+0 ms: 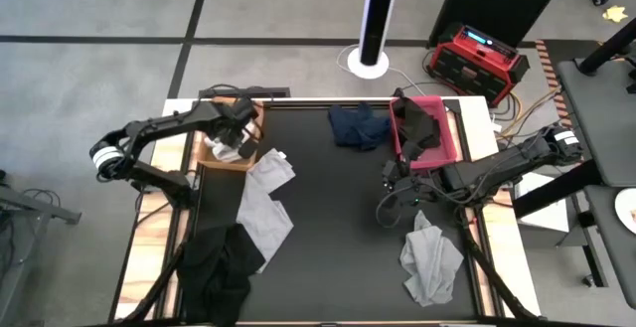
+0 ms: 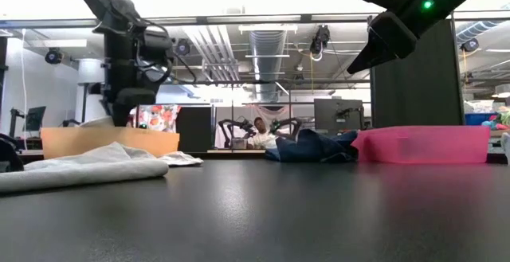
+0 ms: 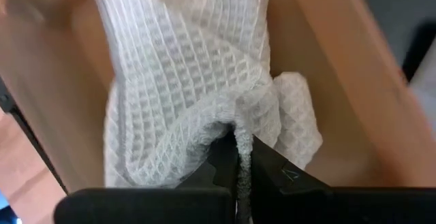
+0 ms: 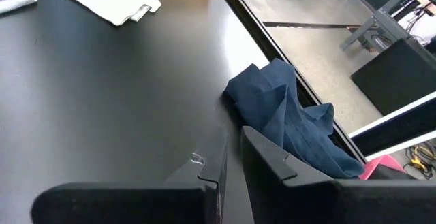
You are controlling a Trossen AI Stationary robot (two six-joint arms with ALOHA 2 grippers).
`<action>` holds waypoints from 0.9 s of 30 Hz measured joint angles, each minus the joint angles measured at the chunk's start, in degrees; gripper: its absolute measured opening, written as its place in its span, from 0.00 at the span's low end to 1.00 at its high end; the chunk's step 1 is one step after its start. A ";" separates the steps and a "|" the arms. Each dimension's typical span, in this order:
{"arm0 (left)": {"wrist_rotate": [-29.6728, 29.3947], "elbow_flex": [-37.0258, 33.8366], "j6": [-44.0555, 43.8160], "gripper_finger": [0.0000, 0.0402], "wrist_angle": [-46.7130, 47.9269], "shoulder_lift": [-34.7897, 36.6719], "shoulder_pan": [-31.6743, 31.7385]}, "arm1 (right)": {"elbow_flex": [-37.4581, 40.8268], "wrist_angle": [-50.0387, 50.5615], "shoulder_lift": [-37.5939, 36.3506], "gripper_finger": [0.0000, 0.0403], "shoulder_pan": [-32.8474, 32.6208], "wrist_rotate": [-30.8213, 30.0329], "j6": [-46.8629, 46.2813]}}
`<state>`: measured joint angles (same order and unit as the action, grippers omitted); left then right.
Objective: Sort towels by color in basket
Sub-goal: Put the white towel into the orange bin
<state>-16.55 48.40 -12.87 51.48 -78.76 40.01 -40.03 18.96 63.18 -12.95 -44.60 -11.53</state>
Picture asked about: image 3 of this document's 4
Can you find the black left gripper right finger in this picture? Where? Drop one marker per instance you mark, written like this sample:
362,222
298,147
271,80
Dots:
323,205

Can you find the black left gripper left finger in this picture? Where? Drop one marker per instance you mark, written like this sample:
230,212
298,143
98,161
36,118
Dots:
153,205

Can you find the white waffle weave towel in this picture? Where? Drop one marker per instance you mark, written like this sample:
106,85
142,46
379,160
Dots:
190,64

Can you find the orange plastic basket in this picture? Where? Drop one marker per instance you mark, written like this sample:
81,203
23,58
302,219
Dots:
340,81

